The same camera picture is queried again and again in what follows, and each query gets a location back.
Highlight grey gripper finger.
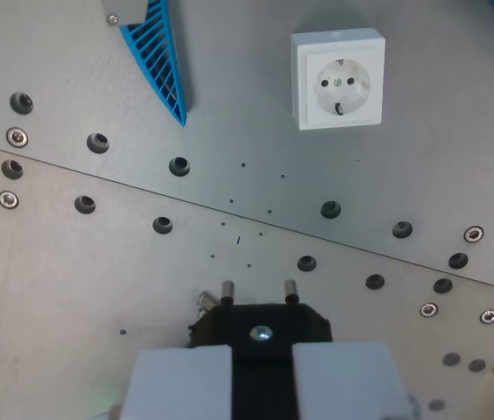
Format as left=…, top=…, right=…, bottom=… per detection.
left=117, top=345, right=234, bottom=420
left=291, top=341, right=420, bottom=420

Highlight black power plug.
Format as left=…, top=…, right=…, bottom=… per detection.
left=187, top=279, right=334, bottom=420

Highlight blue ribbed plastic wedge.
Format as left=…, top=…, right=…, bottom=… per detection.
left=118, top=0, right=189, bottom=129

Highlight white wall socket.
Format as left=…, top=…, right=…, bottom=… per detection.
left=290, top=27, right=387, bottom=131

